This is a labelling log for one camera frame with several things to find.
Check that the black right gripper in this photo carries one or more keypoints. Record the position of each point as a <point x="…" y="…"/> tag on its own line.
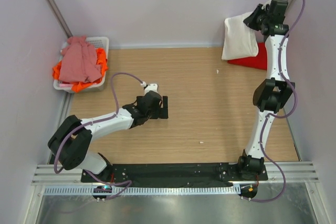
<point x="250" y="21"/>

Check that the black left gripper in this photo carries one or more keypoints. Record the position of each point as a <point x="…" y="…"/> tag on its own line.
<point x="163" y="113"/>

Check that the white printed t-shirt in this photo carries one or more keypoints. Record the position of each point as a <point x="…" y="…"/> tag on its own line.
<point x="239" y="40"/>

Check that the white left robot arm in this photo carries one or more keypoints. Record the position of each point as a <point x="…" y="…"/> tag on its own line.
<point x="70" y="143"/>

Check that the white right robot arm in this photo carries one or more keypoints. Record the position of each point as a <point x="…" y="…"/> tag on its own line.
<point x="274" y="92"/>

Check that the folded red t-shirt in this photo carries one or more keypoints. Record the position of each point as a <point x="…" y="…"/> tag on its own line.
<point x="257" y="62"/>

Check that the orange t-shirt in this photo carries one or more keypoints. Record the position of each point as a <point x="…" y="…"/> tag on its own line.
<point x="77" y="87"/>

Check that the pink t-shirt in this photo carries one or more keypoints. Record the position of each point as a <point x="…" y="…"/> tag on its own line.
<point x="79" y="62"/>

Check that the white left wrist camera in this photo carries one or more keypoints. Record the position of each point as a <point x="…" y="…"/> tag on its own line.
<point x="147" y="87"/>

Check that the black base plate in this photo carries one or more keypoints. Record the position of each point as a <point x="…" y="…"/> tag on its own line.
<point x="192" y="175"/>

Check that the white slotted cable duct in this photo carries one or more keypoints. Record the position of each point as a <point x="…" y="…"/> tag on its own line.
<point x="94" y="190"/>

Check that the aluminium frame rail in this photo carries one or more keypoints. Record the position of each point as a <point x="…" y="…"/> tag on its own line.
<point x="295" y="172"/>

